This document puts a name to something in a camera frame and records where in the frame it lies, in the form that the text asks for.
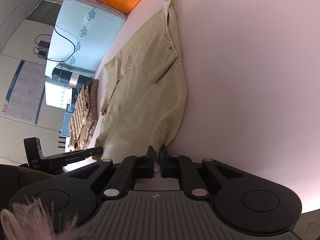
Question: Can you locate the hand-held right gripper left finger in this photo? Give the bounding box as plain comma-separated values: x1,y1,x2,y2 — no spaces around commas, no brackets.
69,146,156,200

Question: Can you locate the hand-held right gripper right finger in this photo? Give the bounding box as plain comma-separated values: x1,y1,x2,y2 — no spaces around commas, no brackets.
160,146,244,200

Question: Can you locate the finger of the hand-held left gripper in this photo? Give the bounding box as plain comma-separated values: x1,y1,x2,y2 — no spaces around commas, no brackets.
84,147,103,159

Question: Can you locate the beige knit tank top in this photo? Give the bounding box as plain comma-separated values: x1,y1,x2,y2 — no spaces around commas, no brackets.
92,0,188,173

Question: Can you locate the brown quilted jacket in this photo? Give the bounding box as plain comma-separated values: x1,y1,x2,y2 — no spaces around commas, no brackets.
67,79,99,150

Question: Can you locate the white blue printed box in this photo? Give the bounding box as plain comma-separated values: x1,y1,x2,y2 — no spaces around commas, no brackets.
45,80,83,138

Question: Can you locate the pink furry sleeve cuff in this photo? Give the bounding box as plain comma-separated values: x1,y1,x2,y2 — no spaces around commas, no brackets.
0,196,80,240

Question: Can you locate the black bottle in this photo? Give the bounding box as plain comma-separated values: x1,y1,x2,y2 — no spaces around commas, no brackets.
51,64,87,85

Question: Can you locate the light blue cardboard box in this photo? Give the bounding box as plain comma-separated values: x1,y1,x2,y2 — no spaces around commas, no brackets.
45,0,128,79

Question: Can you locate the wall poster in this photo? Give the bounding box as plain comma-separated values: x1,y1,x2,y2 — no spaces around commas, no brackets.
0,60,47,125

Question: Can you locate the black cable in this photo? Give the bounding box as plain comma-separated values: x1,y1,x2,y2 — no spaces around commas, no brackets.
46,12,83,62

